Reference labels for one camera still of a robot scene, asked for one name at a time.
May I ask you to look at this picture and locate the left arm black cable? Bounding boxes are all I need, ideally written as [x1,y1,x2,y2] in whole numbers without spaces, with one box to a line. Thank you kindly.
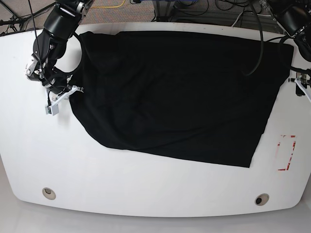
[240,0,299,77]

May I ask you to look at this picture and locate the black T-shirt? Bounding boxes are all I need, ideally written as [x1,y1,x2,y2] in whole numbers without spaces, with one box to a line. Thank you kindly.
[70,31,294,167]

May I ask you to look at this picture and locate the table cable grommet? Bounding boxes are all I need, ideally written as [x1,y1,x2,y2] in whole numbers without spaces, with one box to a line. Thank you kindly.
[255,194,269,206]
[42,187,56,200]

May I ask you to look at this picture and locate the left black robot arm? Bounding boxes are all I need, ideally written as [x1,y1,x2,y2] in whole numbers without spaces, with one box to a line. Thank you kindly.
[260,0,311,100]

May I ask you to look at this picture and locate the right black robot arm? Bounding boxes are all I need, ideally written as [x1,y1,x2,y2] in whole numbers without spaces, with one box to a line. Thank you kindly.
[25,0,93,108]

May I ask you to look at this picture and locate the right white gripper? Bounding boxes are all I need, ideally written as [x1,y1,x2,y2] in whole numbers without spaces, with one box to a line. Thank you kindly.
[45,81,84,107]

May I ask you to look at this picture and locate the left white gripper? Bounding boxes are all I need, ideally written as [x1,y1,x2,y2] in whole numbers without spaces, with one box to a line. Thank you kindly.
[288,72,311,100]

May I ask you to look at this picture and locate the red tape rectangle marker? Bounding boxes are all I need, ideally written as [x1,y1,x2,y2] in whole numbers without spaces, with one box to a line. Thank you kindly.
[276,135,296,171]

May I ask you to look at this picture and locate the left table cable grommet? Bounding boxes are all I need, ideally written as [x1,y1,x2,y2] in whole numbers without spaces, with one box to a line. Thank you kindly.
[42,187,56,200]

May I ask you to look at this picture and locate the black tripod stand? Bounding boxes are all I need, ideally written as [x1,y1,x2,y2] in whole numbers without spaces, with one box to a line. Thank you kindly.
[0,0,55,35]

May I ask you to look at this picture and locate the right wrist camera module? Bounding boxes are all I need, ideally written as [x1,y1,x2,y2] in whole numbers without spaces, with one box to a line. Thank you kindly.
[45,104,59,116]

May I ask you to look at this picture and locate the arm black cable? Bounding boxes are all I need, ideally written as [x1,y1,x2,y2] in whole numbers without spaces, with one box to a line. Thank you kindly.
[54,33,85,75]
[240,0,299,77]

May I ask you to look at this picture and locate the yellow cable on floor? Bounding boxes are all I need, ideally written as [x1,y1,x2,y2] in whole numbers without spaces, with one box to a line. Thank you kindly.
[91,0,126,10]

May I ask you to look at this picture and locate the right table cable grommet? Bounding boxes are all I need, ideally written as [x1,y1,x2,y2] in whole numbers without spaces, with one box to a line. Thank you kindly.
[255,194,269,206]

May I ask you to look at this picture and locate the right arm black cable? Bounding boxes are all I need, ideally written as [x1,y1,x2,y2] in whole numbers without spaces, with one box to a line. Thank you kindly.
[54,33,85,75]

